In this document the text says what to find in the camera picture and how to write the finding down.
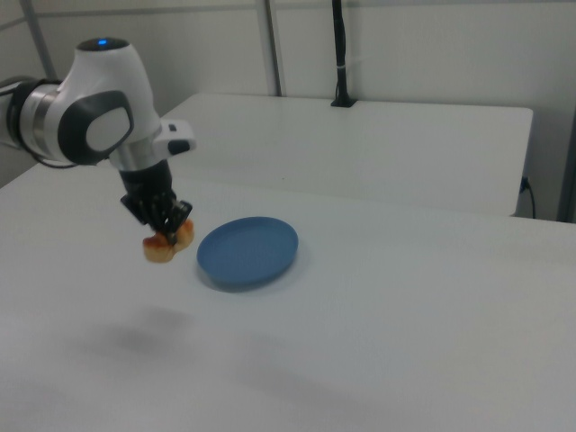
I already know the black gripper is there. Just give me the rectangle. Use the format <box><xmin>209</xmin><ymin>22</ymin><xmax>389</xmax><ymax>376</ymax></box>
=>
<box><xmin>119</xmin><ymin>160</ymin><xmax>194</xmax><ymax>247</ymax></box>

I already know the orange toy bread loaf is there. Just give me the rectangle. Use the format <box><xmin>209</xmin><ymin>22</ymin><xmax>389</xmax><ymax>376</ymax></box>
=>
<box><xmin>141</xmin><ymin>219</ymin><xmax>196</xmax><ymax>264</ymax></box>

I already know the blue round plate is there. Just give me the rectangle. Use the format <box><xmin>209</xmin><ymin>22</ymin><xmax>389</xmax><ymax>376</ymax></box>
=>
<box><xmin>195</xmin><ymin>216</ymin><xmax>300</xmax><ymax>290</ymax></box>

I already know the white side table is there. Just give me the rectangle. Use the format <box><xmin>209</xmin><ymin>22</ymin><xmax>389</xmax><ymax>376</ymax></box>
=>
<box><xmin>161</xmin><ymin>93</ymin><xmax>535</xmax><ymax>219</ymax></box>

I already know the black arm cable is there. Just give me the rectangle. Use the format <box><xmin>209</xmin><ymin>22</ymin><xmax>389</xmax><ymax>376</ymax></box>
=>
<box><xmin>26</xmin><ymin>150</ymin><xmax>80</xmax><ymax>170</ymax></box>

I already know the grey partition frame post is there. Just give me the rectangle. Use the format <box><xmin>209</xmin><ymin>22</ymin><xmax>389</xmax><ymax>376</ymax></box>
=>
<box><xmin>257</xmin><ymin>0</ymin><xmax>285</xmax><ymax>97</ymax></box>
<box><xmin>21</xmin><ymin>0</ymin><xmax>59</xmax><ymax>82</ymax></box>

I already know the black camera stand pole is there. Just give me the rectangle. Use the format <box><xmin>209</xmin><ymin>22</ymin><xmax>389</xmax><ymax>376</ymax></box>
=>
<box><xmin>330</xmin><ymin>0</ymin><xmax>358</xmax><ymax>109</ymax></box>

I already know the black power cable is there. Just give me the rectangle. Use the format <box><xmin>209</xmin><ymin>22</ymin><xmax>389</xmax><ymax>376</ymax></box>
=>
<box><xmin>520</xmin><ymin>175</ymin><xmax>538</xmax><ymax>220</ymax></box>

